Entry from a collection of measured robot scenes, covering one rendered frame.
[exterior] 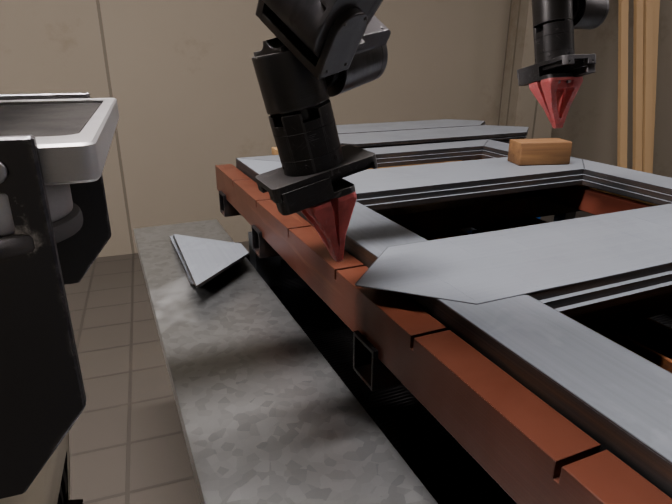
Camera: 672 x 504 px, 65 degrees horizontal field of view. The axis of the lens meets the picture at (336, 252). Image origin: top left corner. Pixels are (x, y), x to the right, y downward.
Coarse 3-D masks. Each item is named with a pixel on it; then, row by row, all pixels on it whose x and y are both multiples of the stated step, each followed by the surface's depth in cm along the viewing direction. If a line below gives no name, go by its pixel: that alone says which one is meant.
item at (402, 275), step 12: (384, 252) 65; (396, 252) 65; (372, 264) 61; (384, 264) 61; (396, 264) 61; (408, 264) 61; (384, 276) 58; (396, 276) 58; (408, 276) 58; (420, 276) 58; (432, 276) 58; (396, 288) 55; (408, 288) 55; (420, 288) 55; (432, 288) 55; (444, 288) 55; (456, 300) 52; (468, 300) 52
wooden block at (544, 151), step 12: (516, 144) 117; (528, 144) 115; (540, 144) 115; (552, 144) 116; (564, 144) 116; (516, 156) 117; (528, 156) 116; (540, 156) 116; (552, 156) 117; (564, 156) 117
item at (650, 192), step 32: (384, 160) 131; (416, 160) 134; (448, 160) 137; (384, 192) 95; (416, 192) 98; (448, 192) 100; (480, 192) 102; (512, 192) 106; (640, 192) 101; (576, 288) 57; (608, 288) 58; (640, 288) 60; (448, 320) 52; (480, 352) 48; (512, 352) 44; (544, 384) 41; (576, 416) 38; (608, 448) 36; (640, 448) 34
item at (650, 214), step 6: (630, 210) 83; (636, 210) 83; (642, 210) 83; (648, 210) 83; (654, 210) 83; (660, 210) 83; (666, 210) 83; (636, 216) 80; (642, 216) 80; (648, 216) 80; (654, 216) 80; (660, 216) 80; (666, 216) 80; (654, 222) 77; (660, 222) 77; (666, 222) 77
